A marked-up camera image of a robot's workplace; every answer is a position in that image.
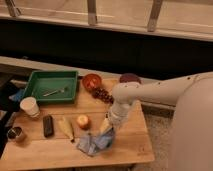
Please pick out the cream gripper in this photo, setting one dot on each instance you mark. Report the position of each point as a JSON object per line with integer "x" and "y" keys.
{"x": 105, "y": 126}

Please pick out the blue sponge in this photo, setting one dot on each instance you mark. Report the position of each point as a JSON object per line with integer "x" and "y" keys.
{"x": 105, "y": 140}

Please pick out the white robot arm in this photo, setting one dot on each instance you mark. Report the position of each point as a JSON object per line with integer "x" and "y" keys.
{"x": 164, "y": 92}

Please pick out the orange red bowl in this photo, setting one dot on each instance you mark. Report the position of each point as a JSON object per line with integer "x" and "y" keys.
{"x": 91, "y": 81}

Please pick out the purple bowl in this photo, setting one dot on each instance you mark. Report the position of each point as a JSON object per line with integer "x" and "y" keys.
{"x": 129, "y": 77}

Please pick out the red yellow apple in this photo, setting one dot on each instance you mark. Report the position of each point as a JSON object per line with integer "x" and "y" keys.
{"x": 83, "y": 122}

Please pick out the blue crumpled cloth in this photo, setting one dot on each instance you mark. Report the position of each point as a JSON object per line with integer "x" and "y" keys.
{"x": 87, "y": 145}

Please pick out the bunch of dark grapes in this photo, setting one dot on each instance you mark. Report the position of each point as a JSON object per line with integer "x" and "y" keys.
{"x": 102, "y": 94}

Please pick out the silver fork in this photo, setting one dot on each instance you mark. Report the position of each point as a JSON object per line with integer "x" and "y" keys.
{"x": 54, "y": 92}

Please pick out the black rectangular remote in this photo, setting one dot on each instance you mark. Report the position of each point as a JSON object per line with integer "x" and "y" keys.
{"x": 48, "y": 127}

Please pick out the green plastic tray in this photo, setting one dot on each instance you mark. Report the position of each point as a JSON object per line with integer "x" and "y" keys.
{"x": 41, "y": 82}

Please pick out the white paper cup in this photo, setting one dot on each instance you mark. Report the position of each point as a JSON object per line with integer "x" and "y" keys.
{"x": 30, "y": 107}

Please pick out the small metal cup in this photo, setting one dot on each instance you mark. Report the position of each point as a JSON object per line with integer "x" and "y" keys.
{"x": 16, "y": 134}

